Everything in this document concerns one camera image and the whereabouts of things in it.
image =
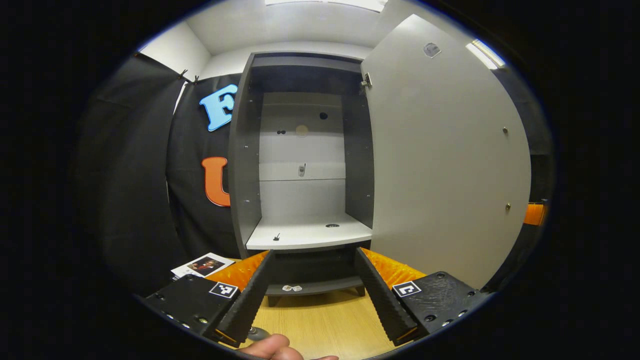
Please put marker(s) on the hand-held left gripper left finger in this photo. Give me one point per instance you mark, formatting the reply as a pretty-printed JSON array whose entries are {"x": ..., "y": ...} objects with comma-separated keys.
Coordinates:
[{"x": 247, "y": 305}]

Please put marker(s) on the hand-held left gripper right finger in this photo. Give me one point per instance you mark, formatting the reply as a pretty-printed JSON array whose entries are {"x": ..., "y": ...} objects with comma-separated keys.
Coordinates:
[{"x": 382, "y": 300}]

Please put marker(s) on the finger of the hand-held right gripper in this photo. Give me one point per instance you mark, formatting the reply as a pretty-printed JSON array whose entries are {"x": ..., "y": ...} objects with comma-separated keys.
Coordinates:
[{"x": 534, "y": 214}]

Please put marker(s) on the dark grey cabinet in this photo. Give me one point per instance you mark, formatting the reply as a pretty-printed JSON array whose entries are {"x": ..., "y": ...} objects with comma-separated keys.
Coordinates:
[{"x": 242, "y": 175}]

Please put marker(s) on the white cabinet shelf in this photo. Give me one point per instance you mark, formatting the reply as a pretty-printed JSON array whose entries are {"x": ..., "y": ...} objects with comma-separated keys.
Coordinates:
[{"x": 305, "y": 235}]

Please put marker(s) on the metal door hinge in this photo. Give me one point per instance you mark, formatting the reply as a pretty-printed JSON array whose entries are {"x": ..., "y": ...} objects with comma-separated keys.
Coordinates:
[{"x": 366, "y": 82}]

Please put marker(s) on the printed photo booklet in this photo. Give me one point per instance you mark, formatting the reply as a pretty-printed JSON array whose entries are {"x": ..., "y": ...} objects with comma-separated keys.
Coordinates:
[{"x": 202, "y": 265}]

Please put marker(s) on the long ceiling light panel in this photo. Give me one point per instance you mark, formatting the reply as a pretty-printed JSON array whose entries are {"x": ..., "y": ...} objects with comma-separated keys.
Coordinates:
[{"x": 325, "y": 4}]

